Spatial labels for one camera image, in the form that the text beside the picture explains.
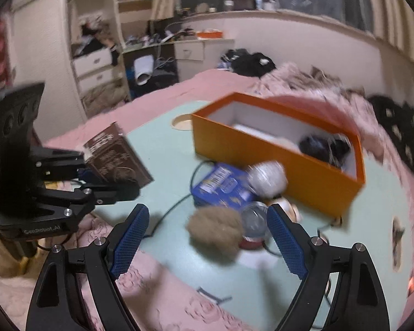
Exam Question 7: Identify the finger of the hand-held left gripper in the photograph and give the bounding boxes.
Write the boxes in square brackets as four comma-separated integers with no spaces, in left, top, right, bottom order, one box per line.
[42,182,141,215]
[29,146,98,184]

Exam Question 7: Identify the small orange storage box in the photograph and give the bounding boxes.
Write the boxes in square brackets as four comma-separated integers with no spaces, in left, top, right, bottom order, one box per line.
[196,30,225,40]

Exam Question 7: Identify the black clothes with striped cuff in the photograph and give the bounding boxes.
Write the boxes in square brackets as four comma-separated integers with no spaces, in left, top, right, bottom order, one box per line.
[221,49,277,78]

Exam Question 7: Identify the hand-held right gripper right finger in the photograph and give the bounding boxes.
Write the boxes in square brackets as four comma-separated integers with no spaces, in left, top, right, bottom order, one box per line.
[266,203,390,331]

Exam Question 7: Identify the black clothes pile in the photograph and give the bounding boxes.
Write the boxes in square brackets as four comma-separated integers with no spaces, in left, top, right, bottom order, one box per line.
[367,95,414,176]

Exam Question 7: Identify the doll with white helmet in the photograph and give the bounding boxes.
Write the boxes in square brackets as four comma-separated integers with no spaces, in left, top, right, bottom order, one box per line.
[272,196,302,223]

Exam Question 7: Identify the white fur ball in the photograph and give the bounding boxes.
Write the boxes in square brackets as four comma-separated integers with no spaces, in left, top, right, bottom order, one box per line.
[247,160,288,199]

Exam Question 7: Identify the white shelf cabinet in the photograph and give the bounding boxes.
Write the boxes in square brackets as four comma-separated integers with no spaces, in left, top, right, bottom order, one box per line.
[65,0,156,118]

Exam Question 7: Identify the blue tin box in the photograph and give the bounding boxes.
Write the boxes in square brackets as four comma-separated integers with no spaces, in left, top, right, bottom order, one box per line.
[190,163,259,211]

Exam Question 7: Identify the brown card box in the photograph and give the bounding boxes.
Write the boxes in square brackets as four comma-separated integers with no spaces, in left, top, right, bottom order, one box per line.
[83,121,155,188]

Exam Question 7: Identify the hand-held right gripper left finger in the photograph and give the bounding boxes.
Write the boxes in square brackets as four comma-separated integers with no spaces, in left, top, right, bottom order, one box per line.
[30,203,150,331]

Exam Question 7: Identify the white appliance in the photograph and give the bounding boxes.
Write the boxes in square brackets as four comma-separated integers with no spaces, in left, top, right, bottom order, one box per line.
[133,55,156,87]

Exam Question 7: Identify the pink floral quilt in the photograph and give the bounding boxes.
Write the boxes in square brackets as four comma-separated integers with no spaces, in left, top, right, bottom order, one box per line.
[0,210,414,331]

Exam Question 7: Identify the black cloth pouch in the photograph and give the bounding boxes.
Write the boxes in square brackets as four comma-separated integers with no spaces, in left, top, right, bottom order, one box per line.
[298,134,352,171]

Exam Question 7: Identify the rumpled light pink blanket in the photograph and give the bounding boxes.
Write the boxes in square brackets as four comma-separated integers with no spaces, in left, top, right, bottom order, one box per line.
[259,62,376,111]

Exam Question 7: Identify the orange cardboard box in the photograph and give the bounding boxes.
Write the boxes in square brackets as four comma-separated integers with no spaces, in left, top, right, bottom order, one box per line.
[191,92,366,218]

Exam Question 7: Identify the brown fur ball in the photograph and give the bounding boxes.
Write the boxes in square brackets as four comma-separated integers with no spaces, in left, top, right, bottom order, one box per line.
[188,207,244,264]

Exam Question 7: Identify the mint cartoon printed desktop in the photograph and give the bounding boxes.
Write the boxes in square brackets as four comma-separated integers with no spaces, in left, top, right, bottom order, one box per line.
[124,100,413,331]

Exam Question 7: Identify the dark box with red cross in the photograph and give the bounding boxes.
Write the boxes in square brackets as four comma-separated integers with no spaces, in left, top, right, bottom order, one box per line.
[240,202,273,250]

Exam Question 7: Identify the white nightstand with drawer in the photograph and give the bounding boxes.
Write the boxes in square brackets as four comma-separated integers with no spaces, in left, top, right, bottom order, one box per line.
[174,39,235,73]

